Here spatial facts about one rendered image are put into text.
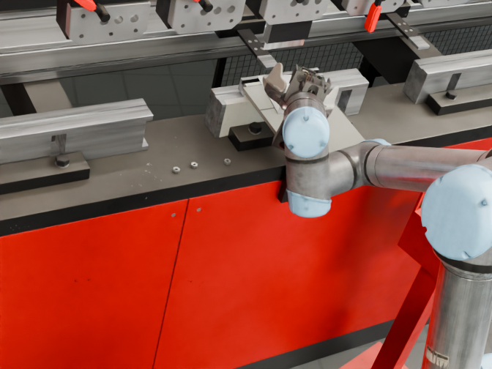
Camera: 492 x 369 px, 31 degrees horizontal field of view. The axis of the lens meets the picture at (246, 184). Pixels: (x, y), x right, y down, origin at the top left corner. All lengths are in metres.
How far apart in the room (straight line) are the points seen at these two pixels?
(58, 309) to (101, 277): 0.12
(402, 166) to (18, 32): 0.92
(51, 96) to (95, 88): 1.51
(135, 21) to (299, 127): 0.39
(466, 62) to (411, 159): 0.86
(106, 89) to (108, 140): 1.68
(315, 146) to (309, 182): 0.07
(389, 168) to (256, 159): 0.49
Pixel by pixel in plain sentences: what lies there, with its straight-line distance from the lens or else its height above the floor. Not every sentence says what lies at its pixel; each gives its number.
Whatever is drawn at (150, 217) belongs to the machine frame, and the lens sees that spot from 1.84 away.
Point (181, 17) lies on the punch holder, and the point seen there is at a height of 1.21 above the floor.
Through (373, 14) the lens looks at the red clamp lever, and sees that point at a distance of 1.88.
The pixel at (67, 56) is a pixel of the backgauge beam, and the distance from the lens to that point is 1.99.
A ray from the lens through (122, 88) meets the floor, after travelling 3.50.
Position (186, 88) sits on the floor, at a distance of 3.56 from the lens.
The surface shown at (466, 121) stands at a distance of 2.26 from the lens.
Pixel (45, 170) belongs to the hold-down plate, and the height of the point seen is 0.90.
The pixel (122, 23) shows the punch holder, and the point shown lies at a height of 1.21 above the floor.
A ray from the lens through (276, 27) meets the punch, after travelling 1.85.
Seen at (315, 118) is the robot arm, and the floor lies 1.25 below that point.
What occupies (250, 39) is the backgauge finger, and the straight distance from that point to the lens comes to 2.05.
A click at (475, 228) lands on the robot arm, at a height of 1.36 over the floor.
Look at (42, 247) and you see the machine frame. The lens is 1.79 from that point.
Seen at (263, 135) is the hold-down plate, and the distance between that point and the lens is 1.93.
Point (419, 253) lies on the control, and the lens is 2.11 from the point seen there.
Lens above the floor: 2.09
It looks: 41 degrees down
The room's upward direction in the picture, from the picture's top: 15 degrees clockwise
